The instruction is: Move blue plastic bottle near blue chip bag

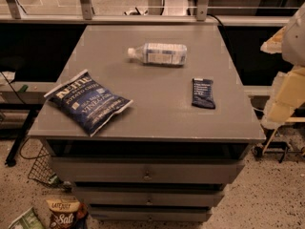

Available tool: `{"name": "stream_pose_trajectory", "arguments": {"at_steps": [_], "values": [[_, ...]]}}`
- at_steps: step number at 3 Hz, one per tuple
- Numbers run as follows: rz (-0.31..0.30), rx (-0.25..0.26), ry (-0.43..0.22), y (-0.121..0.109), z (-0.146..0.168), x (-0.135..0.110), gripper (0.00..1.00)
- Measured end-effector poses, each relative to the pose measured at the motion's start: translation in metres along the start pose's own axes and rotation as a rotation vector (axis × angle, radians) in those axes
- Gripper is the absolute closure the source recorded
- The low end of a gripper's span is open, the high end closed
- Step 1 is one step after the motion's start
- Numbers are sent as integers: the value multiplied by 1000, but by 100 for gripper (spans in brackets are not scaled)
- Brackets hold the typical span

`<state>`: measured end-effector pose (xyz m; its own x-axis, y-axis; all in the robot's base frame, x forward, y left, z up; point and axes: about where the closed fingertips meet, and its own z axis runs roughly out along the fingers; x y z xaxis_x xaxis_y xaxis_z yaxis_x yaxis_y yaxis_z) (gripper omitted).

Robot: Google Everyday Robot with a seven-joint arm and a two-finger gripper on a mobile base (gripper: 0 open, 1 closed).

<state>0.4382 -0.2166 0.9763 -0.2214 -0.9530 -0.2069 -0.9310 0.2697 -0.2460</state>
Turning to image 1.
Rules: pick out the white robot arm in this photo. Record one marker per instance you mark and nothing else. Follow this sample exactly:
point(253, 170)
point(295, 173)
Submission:
point(289, 41)

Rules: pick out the black wire basket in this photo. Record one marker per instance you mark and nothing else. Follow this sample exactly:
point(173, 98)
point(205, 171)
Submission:
point(41, 171)

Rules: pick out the grey drawer cabinet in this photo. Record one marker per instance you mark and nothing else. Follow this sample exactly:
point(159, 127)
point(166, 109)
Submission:
point(162, 159)

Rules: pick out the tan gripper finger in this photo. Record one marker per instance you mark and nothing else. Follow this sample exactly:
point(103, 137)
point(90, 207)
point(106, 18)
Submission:
point(288, 94)

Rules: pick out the green snack bag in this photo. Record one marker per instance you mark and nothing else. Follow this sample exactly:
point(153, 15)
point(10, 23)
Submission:
point(28, 220)

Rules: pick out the small dark blue snack bar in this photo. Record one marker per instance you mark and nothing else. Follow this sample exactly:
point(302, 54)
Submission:
point(203, 93)

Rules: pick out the metal railing frame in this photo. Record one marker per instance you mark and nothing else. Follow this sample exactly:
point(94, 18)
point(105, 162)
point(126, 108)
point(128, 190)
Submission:
point(230, 12)

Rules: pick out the black table leg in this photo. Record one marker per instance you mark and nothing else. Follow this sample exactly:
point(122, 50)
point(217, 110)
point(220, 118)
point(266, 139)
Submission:
point(10, 160)

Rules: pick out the blue potato chip bag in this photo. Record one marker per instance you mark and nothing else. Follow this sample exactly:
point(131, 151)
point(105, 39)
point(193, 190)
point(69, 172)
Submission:
point(87, 102)

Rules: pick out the clear blue-label plastic bottle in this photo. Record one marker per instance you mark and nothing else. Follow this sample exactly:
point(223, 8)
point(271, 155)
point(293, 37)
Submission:
point(159, 54)

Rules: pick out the brown salt chip bag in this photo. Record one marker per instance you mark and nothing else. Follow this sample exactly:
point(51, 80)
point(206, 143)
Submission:
point(63, 212)

